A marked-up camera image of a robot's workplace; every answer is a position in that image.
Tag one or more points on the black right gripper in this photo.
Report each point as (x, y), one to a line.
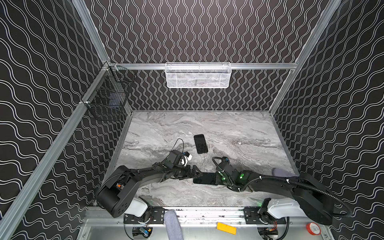
(219, 177)

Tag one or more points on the dark blue smartphone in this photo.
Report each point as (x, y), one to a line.
(206, 179)

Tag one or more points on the white smartphone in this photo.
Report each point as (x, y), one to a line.
(200, 143)

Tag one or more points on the red tape roll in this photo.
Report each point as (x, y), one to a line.
(313, 229)

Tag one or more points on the white wire mesh basket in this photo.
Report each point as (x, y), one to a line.
(195, 75)

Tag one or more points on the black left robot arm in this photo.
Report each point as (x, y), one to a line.
(118, 191)

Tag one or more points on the black wire mesh basket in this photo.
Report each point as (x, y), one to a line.
(106, 100)

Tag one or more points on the yellow block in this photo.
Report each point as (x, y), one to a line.
(226, 228)

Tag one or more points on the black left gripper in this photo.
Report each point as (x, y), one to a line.
(190, 172)

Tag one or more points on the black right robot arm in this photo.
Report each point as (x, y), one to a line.
(316, 201)

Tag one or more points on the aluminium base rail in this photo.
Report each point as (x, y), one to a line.
(140, 215)

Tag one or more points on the lavender cloth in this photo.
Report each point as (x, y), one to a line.
(282, 173)

